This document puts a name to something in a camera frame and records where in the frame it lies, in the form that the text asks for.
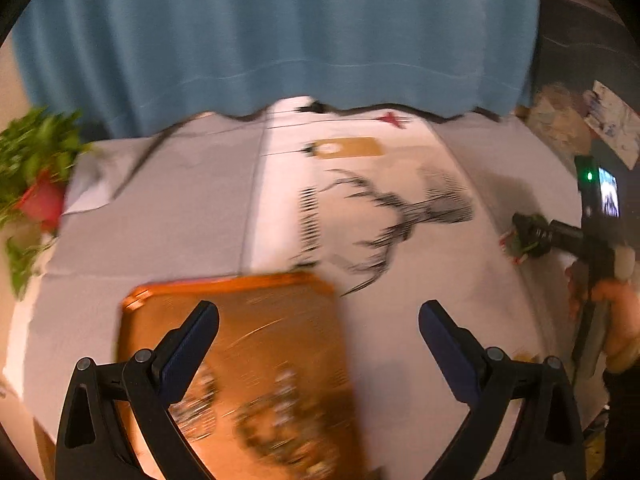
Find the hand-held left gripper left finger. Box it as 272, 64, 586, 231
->
55, 300, 221, 480

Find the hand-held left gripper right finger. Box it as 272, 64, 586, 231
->
419, 300, 586, 480

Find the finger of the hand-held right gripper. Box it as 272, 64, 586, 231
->
512, 214, 583, 256

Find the green black watch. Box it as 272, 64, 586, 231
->
499, 214, 548, 265

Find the orange metal tray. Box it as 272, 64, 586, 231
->
117, 271, 366, 480

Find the person's right hand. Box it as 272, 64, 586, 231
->
565, 261, 640, 373

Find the clear storage box pink lid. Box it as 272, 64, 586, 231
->
515, 0, 640, 186

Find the deer print table runner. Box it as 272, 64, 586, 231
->
240, 96, 551, 480

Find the potted green plant red pot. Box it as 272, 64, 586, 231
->
0, 105, 96, 301

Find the blue curtain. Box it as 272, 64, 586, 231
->
12, 0, 543, 138

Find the green white bead bracelet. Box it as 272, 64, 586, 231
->
170, 365, 224, 437

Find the orange bead bracelet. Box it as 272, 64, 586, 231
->
235, 365, 346, 476

